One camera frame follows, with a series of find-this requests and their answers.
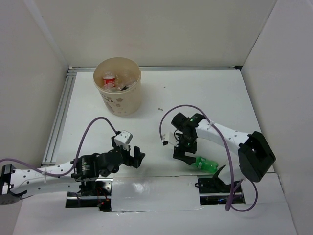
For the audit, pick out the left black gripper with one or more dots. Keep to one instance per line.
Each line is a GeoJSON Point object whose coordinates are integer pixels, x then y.
{"type": "Point", "coordinates": [135, 161]}

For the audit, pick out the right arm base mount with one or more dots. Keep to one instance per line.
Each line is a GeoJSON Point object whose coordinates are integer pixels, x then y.
{"type": "Point", "coordinates": [212, 190]}

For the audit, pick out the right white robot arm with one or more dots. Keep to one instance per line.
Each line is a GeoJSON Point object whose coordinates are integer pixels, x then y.
{"type": "Point", "coordinates": [253, 151]}

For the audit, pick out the beige round paper bin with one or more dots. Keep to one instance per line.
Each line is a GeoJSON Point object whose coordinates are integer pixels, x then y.
{"type": "Point", "coordinates": [127, 73]}

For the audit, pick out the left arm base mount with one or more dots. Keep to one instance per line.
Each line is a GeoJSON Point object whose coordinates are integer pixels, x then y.
{"type": "Point", "coordinates": [96, 194]}

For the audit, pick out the large red label bottle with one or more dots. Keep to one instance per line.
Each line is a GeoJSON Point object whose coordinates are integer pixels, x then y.
{"type": "Point", "coordinates": [108, 80]}

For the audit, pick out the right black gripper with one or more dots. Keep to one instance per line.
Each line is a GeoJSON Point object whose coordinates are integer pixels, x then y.
{"type": "Point", "coordinates": [179, 152]}

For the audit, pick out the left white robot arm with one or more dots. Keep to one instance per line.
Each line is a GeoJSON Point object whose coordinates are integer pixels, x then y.
{"type": "Point", "coordinates": [77, 176]}

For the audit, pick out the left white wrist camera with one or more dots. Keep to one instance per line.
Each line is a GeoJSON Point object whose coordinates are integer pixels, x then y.
{"type": "Point", "coordinates": [123, 139]}

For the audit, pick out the green plastic bottle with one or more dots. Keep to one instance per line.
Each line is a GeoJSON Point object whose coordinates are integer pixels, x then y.
{"type": "Point", "coordinates": [205, 164]}

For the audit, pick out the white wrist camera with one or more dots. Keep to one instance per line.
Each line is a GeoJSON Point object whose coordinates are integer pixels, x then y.
{"type": "Point", "coordinates": [123, 139]}
{"type": "Point", "coordinates": [169, 138]}

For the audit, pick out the aluminium frame rail left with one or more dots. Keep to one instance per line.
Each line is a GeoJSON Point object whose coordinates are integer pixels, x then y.
{"type": "Point", "coordinates": [54, 140]}

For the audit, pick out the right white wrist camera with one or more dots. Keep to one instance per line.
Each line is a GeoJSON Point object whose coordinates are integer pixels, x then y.
{"type": "Point", "coordinates": [169, 138]}

